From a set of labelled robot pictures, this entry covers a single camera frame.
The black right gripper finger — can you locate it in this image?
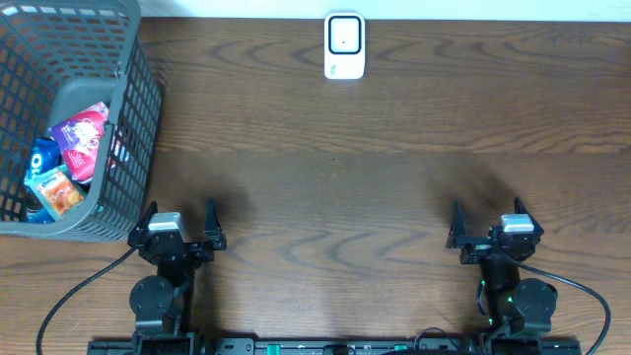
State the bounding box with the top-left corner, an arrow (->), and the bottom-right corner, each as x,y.
514,197 -> 544,235
446,201 -> 467,249

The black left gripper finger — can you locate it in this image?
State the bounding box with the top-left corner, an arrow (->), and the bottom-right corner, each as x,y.
131,201 -> 158,237
203,198 -> 227,250

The pink purple floral packet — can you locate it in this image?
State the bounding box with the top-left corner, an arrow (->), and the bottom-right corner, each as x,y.
49,102 -> 109,184

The blue Oreo cookie pack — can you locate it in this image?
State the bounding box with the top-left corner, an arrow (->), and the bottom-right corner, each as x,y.
25,138 -> 61,224

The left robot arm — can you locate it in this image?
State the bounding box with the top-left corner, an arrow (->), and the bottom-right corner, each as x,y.
127,199 -> 227,355

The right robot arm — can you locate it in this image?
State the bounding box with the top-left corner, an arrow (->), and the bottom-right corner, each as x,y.
446,198 -> 558,354

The grey plastic mesh basket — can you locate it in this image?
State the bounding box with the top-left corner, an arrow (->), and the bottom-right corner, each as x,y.
1,0 -> 163,242

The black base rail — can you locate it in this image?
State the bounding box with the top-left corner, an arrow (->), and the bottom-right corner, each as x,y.
87,335 -> 581,355

